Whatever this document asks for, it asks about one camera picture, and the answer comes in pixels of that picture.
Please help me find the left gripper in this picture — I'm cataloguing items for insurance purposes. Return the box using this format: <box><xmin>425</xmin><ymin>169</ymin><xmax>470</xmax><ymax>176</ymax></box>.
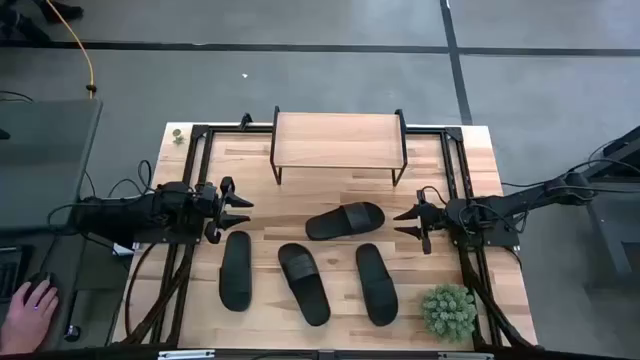
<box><xmin>199</xmin><ymin>175</ymin><xmax>255</xmax><ymax>245</ymax></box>

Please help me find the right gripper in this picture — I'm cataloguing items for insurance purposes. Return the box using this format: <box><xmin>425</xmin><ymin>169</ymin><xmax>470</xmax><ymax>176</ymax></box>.
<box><xmin>393</xmin><ymin>188</ymin><xmax>449</xmax><ymax>255</ymax></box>

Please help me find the black rubber slide sandal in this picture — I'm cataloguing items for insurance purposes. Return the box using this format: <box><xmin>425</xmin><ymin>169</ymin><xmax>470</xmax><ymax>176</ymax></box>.
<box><xmin>305</xmin><ymin>201</ymin><xmax>386</xmax><ymax>242</ymax></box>
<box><xmin>277</xmin><ymin>242</ymin><xmax>332</xmax><ymax>327</ymax></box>
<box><xmin>218</xmin><ymin>230</ymin><xmax>253</xmax><ymax>313</ymax></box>
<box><xmin>355</xmin><ymin>243</ymin><xmax>400</xmax><ymax>327</ymax></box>

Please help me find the wooden shelf with black legs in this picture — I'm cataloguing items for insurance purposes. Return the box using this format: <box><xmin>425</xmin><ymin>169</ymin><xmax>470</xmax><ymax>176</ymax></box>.
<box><xmin>269</xmin><ymin>105</ymin><xmax>409</xmax><ymax>187</ymax></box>

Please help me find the large green artificial plant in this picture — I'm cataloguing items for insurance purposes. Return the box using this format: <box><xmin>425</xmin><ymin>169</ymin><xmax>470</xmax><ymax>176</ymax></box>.
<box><xmin>421</xmin><ymin>283</ymin><xmax>478</xmax><ymax>344</ymax></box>

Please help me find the grey computer desk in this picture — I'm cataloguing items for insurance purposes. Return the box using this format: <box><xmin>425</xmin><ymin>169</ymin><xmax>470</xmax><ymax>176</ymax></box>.
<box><xmin>0</xmin><ymin>227</ymin><xmax>131</xmax><ymax>354</ymax></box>

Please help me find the dark grey metal cart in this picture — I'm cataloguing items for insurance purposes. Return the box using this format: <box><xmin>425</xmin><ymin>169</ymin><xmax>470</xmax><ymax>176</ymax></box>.
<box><xmin>582</xmin><ymin>124</ymin><xmax>640</xmax><ymax>291</ymax></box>

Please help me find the grey side table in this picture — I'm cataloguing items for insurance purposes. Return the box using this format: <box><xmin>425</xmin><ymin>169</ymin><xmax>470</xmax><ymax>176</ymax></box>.
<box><xmin>0</xmin><ymin>98</ymin><xmax>104</xmax><ymax>232</ymax></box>

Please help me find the black computer mouse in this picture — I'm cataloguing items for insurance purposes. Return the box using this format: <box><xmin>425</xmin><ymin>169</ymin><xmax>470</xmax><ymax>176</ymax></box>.
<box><xmin>24</xmin><ymin>272</ymin><xmax>60</xmax><ymax>301</ymax></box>

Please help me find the black keyboard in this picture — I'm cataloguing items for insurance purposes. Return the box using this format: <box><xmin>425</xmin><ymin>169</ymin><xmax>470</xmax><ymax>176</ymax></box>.
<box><xmin>0</xmin><ymin>245</ymin><xmax>26</xmax><ymax>304</ymax></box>

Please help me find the person's hand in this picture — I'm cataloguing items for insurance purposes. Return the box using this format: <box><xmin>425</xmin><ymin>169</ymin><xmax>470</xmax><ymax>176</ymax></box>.
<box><xmin>0</xmin><ymin>279</ymin><xmax>60</xmax><ymax>355</ymax></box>

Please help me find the person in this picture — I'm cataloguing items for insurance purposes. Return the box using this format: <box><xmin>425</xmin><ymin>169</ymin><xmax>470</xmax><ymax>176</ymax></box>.
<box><xmin>0</xmin><ymin>0</ymin><xmax>85</xmax><ymax>44</ymax></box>

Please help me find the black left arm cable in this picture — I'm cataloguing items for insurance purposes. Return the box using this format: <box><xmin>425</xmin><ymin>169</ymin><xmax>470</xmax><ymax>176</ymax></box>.
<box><xmin>47</xmin><ymin>158</ymin><xmax>156</xmax><ymax>236</ymax></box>

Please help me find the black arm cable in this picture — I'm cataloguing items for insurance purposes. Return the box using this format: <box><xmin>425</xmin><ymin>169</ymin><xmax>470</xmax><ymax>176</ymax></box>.
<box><xmin>47</xmin><ymin>158</ymin><xmax>156</xmax><ymax>236</ymax></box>
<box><xmin>501</xmin><ymin>142</ymin><xmax>640</xmax><ymax>195</ymax></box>

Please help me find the black aluminium frame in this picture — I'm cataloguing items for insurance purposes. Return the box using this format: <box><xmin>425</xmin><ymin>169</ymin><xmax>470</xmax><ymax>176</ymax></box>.
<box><xmin>113</xmin><ymin>113</ymin><xmax>539</xmax><ymax>351</ymax></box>

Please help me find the black cable loop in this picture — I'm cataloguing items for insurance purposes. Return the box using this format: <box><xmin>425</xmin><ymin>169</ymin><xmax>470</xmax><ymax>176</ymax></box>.
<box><xmin>123</xmin><ymin>242</ymin><xmax>157</xmax><ymax>337</ymax></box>

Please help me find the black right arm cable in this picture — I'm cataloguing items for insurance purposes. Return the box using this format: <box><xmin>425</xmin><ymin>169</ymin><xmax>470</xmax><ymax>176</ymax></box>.
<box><xmin>501</xmin><ymin>142</ymin><xmax>640</xmax><ymax>195</ymax></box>

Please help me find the yellow cable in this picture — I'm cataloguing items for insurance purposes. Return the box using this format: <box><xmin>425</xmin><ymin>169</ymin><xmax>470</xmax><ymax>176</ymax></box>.
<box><xmin>45</xmin><ymin>0</ymin><xmax>97</xmax><ymax>99</ymax></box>

